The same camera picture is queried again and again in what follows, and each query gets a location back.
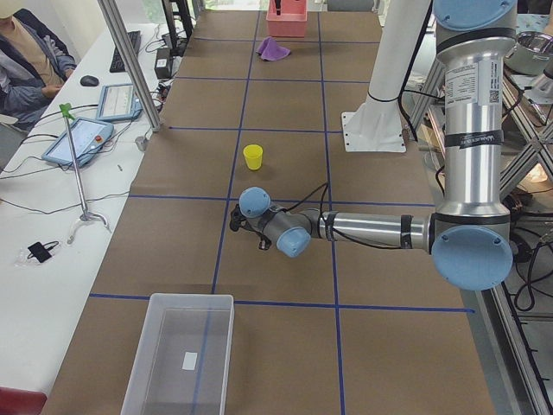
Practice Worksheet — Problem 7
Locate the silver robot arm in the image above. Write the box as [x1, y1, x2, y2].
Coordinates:
[230, 1, 517, 291]

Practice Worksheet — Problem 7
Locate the pink plastic bin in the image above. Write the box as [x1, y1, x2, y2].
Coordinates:
[265, 0, 308, 38]

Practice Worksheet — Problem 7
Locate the yellow plastic cup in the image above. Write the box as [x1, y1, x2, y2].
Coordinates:
[243, 144, 264, 171]

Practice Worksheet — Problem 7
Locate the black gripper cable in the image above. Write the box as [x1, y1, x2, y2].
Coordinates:
[283, 182, 331, 214]

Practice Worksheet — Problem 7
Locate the seated person in jacket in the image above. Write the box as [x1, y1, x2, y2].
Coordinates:
[1, 1, 77, 131]

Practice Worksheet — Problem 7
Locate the blue teach pendant tablet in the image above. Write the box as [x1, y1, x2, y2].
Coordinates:
[41, 118, 114, 167]

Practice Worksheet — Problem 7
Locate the small black card holder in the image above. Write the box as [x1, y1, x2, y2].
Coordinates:
[27, 240, 60, 263]

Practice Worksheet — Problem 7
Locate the green grabber reach tool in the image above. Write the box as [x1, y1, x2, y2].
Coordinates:
[60, 103, 111, 245]

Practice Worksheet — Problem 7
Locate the black power adapter box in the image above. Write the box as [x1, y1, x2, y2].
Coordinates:
[154, 48, 174, 80]

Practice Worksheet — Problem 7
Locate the black computer mouse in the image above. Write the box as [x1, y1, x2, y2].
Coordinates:
[79, 75, 99, 87]

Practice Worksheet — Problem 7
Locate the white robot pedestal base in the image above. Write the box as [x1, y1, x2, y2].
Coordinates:
[341, 0, 431, 152]

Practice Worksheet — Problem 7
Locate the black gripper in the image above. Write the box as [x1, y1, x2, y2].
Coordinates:
[229, 206, 248, 232]

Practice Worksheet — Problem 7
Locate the black computer keyboard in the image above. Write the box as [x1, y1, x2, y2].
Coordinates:
[108, 30, 143, 74]

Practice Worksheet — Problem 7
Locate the purple microfiber cloth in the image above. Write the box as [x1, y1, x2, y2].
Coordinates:
[256, 36, 291, 61]

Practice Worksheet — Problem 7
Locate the steel cooking pot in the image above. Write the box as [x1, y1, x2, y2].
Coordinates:
[504, 31, 552, 75]

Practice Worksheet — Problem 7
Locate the clear plastic storage box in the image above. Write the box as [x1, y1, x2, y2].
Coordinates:
[121, 293, 234, 414]

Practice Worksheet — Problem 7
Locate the aluminium frame post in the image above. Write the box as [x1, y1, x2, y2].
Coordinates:
[98, 0, 162, 132]

